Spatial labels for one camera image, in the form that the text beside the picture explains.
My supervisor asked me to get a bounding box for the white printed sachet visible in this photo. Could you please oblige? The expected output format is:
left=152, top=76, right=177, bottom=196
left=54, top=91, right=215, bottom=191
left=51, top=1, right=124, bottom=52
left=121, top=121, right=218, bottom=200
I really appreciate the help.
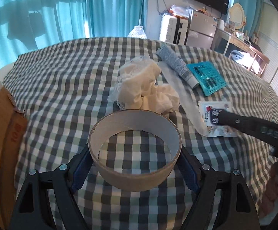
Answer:
left=198, top=101, right=237, bottom=138

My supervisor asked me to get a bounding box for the cardboard tape roll ring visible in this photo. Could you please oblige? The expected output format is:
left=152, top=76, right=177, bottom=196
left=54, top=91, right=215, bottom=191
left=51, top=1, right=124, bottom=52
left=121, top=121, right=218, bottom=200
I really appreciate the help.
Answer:
left=87, top=108, right=183, bottom=193

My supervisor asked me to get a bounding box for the person's hand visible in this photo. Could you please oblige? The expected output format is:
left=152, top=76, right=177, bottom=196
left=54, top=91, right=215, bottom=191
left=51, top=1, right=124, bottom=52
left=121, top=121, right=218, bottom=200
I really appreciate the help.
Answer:
left=258, top=161, right=278, bottom=218

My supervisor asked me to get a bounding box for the wooden chair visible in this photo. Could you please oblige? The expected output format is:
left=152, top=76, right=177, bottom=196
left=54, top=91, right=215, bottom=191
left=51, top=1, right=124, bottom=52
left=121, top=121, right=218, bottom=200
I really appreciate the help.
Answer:
left=248, top=46, right=270, bottom=77

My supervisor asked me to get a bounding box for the brown cardboard box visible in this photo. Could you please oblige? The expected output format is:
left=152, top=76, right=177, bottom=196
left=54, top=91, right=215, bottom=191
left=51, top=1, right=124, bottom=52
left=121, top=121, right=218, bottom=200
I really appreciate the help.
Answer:
left=0, top=81, right=27, bottom=229

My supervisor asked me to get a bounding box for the teal blister pill pack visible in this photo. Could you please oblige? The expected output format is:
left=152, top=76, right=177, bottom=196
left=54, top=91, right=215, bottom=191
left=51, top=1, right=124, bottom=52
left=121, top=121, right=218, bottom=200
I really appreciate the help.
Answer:
left=187, top=61, right=227, bottom=96

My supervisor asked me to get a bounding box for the green checkered cloth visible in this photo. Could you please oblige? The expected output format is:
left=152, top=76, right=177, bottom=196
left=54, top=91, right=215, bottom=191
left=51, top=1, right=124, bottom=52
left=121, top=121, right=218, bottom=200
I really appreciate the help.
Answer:
left=3, top=37, right=278, bottom=229

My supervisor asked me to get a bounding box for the clear plastic strip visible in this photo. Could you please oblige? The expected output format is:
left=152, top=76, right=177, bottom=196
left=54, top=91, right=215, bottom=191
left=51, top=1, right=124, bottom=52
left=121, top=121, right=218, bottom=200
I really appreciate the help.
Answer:
left=158, top=61, right=208, bottom=136

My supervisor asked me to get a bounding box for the wooden desk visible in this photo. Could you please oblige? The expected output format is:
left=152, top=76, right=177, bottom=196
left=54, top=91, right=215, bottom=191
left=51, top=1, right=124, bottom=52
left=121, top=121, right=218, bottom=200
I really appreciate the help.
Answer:
left=211, top=29, right=262, bottom=58

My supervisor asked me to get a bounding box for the crumpled white gauze cloth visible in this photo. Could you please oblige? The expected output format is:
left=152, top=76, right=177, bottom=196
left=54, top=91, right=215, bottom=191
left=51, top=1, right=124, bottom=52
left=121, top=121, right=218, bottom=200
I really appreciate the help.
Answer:
left=108, top=56, right=180, bottom=114

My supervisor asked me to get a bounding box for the oval white mirror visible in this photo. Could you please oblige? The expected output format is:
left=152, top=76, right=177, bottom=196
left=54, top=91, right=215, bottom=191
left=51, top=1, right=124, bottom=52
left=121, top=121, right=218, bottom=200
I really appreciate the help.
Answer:
left=229, top=3, right=246, bottom=31

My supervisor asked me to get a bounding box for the silver mini fridge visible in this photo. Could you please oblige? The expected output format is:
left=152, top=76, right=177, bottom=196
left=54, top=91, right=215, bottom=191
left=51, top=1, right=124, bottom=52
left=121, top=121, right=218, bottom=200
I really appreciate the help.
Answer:
left=186, top=10, right=218, bottom=49

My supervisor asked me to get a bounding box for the grey-blue ointment tube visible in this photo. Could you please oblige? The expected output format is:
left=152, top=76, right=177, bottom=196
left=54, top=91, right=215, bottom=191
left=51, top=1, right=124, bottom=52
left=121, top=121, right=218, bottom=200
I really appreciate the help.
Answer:
left=156, top=43, right=199, bottom=89

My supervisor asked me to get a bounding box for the teal right curtain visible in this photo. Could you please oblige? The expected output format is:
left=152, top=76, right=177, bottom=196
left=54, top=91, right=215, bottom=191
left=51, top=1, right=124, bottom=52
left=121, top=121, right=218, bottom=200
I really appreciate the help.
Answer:
left=234, top=0, right=264, bottom=37

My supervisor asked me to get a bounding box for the white hard-shell suitcase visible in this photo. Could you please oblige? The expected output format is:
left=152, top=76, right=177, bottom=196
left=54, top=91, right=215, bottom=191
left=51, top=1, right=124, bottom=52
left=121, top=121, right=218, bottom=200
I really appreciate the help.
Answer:
left=159, top=14, right=188, bottom=45

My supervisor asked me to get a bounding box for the large clear water jug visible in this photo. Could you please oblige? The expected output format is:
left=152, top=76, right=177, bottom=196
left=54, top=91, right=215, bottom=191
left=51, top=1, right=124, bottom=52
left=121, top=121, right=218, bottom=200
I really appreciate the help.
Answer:
left=127, top=19, right=147, bottom=39

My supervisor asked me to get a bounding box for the teal window curtain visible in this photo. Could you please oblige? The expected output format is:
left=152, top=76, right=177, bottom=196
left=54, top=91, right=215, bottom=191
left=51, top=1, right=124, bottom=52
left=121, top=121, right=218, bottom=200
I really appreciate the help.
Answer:
left=0, top=0, right=147, bottom=69

